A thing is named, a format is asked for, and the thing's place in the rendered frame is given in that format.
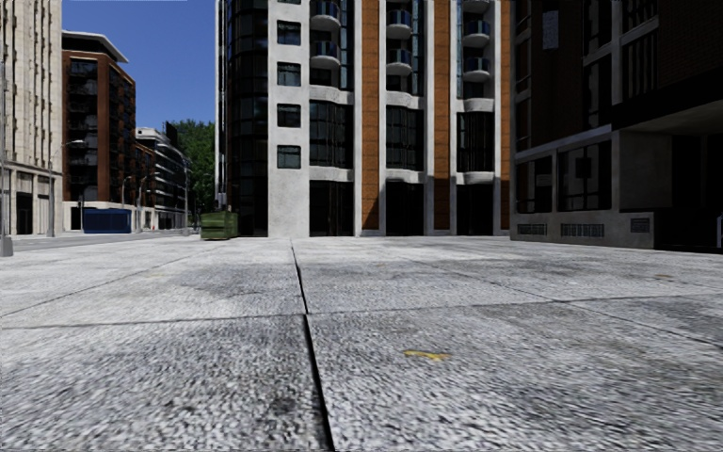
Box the concrete and orange brick building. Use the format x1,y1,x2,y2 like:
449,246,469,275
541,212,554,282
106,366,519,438
214,0,513,239

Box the green bin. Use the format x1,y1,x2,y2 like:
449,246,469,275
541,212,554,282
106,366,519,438
200,211,240,241

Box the trees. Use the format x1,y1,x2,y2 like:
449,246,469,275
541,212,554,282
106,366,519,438
170,119,217,218

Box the pale glass building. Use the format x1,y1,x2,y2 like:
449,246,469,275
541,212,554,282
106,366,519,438
134,126,192,231

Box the blue booth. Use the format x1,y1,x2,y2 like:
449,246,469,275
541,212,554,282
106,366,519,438
82,207,134,234

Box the dark brown brick building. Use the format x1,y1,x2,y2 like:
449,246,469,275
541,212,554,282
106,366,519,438
508,0,723,253

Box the red brick building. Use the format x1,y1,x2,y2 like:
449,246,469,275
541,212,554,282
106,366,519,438
60,30,137,234

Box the pale stone building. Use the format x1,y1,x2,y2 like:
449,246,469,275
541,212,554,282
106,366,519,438
0,0,64,237

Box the grey pole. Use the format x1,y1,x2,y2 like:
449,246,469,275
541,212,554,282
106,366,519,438
0,33,15,258

